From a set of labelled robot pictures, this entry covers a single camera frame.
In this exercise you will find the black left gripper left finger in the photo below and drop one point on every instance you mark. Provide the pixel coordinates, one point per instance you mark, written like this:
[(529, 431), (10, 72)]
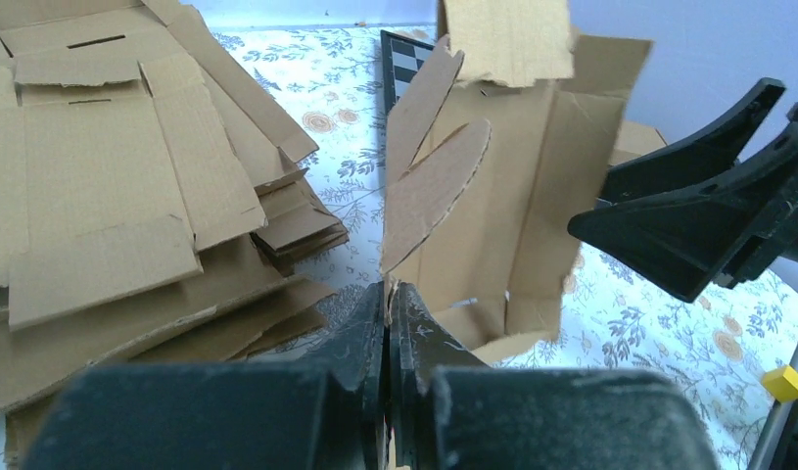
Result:
[(324, 410)]

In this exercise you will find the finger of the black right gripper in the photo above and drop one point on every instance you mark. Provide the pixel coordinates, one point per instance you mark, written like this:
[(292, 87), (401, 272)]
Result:
[(725, 229), (699, 156)]

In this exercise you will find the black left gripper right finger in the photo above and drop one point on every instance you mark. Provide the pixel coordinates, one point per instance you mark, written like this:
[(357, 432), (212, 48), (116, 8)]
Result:
[(452, 411)]

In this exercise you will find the cardboard box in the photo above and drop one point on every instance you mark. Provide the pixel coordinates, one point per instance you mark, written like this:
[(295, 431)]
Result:
[(635, 140), (505, 133)]

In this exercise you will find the floral patterned tablecloth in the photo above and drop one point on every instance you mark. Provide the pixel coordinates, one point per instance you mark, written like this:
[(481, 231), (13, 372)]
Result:
[(715, 349)]

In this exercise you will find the small yellow cube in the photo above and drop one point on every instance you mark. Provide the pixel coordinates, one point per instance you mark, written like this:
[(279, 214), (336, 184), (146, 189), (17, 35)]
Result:
[(781, 383)]

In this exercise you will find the stack of flat cardboard sheets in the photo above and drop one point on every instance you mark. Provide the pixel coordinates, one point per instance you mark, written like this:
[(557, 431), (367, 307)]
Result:
[(152, 200)]

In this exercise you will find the black white chessboard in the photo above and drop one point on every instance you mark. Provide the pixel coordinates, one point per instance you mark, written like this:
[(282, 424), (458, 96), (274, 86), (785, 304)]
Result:
[(402, 58)]

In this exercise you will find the aluminium frame rail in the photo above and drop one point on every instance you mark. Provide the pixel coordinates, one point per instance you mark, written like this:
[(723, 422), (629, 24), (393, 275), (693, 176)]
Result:
[(775, 440)]

